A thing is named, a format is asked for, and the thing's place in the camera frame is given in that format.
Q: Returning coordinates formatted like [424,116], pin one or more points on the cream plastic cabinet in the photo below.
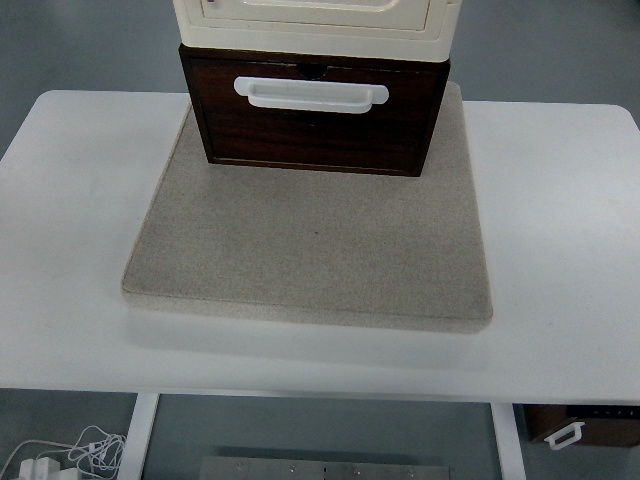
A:
[320,40]

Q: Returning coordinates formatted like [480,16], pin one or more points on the white power adapter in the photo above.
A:
[37,469]

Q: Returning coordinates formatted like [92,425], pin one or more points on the dark wood drawer frame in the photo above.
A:
[225,54]

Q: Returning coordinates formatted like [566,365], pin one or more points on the grey beige cushion mat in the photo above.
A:
[300,250]

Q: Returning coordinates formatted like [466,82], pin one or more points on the black desk control panel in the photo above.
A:
[600,410]

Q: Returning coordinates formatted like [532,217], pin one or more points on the white table leg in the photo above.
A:
[142,435]
[509,440]

